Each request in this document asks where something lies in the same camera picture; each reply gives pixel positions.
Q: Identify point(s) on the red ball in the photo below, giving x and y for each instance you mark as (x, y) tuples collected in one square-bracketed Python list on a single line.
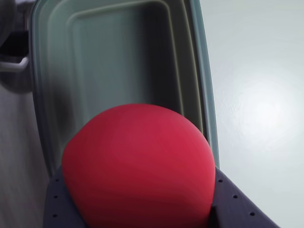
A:
[(137, 166)]

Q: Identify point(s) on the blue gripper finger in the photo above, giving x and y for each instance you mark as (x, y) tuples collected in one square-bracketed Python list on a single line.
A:
[(57, 204), (235, 206)]

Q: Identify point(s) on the grey plastic container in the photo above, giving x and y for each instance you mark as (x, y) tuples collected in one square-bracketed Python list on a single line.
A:
[(118, 59)]

